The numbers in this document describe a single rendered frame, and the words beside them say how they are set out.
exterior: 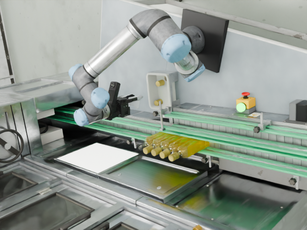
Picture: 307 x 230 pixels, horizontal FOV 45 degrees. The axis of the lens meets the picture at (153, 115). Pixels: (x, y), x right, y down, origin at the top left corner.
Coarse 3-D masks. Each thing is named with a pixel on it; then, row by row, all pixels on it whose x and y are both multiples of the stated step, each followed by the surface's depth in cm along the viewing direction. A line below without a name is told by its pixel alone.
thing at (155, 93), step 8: (152, 80) 224; (168, 80) 211; (152, 88) 225; (160, 88) 226; (168, 88) 212; (152, 96) 226; (160, 96) 228; (168, 96) 214; (152, 104) 227; (168, 104) 225
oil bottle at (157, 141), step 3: (165, 135) 203; (168, 135) 202; (171, 135) 202; (174, 135) 202; (156, 138) 199; (159, 138) 199; (162, 138) 198; (165, 138) 198; (153, 141) 196; (156, 141) 195; (159, 141) 195; (156, 144) 194; (159, 144) 194; (156, 147) 194
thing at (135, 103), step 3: (135, 96) 177; (138, 96) 177; (141, 96) 179; (138, 99) 177; (132, 102) 175; (135, 102) 176; (138, 102) 178; (135, 105) 177; (138, 105) 178; (135, 108) 177
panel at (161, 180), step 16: (128, 160) 213; (144, 160) 212; (160, 160) 208; (96, 176) 199; (112, 176) 194; (128, 176) 194; (144, 176) 192; (160, 176) 190; (176, 176) 188; (192, 176) 185; (144, 192) 174; (160, 192) 173; (176, 192) 173
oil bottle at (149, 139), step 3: (159, 132) 208; (162, 132) 207; (153, 135) 204; (156, 135) 204; (159, 135) 203; (162, 135) 204; (147, 138) 200; (150, 138) 200; (153, 138) 199; (144, 141) 200; (147, 141) 199; (150, 141) 198; (150, 144) 198
